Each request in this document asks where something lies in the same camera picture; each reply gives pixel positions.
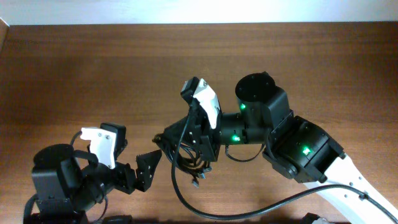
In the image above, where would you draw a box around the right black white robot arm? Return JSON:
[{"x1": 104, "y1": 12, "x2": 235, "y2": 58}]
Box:
[{"x1": 153, "y1": 72, "x2": 397, "y2": 223}]

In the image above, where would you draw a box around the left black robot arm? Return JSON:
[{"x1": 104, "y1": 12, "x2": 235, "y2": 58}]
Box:
[{"x1": 22, "y1": 144, "x2": 162, "y2": 223}]

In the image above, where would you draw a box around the right camera black cable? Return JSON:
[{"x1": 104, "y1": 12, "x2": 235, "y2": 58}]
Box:
[{"x1": 170, "y1": 99, "x2": 398, "y2": 220}]

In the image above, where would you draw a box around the black USB cable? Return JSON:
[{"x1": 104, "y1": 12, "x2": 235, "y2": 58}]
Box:
[{"x1": 152, "y1": 133, "x2": 218, "y2": 188}]

